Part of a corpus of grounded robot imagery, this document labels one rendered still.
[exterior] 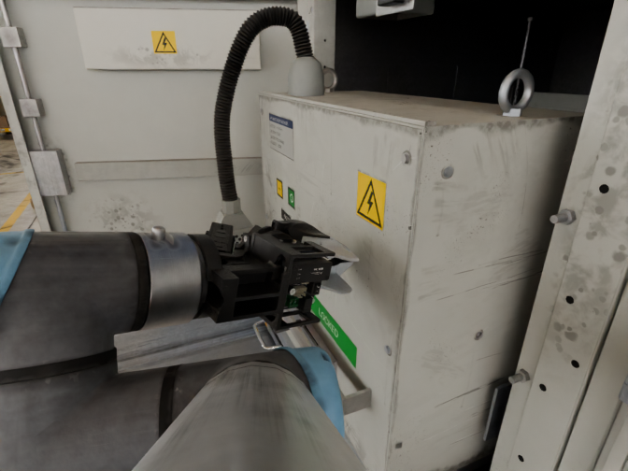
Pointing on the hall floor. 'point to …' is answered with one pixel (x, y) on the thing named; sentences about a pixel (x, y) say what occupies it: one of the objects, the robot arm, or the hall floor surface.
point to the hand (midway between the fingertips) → (340, 257)
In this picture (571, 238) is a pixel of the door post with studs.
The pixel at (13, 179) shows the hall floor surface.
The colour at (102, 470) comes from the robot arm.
